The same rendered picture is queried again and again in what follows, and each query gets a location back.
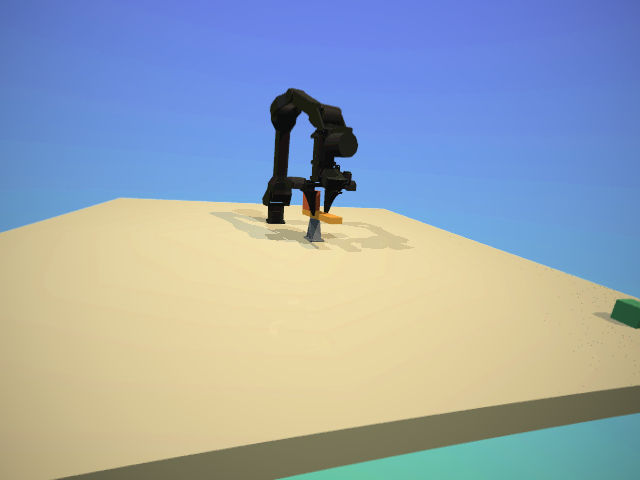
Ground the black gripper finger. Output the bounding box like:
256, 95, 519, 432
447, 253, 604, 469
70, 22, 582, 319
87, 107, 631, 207
324, 190, 343, 213
300, 189, 317, 216

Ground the green block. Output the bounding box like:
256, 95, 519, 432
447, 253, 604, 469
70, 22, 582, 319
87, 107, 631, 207
611, 298, 640, 329

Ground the orange bar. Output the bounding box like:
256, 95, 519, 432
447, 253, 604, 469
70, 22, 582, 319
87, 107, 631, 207
302, 190, 343, 224

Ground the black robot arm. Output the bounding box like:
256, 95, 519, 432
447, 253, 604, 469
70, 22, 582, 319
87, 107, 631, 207
262, 88, 358, 224

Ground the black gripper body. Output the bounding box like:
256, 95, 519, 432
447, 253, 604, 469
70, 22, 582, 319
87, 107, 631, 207
285, 156, 357, 191

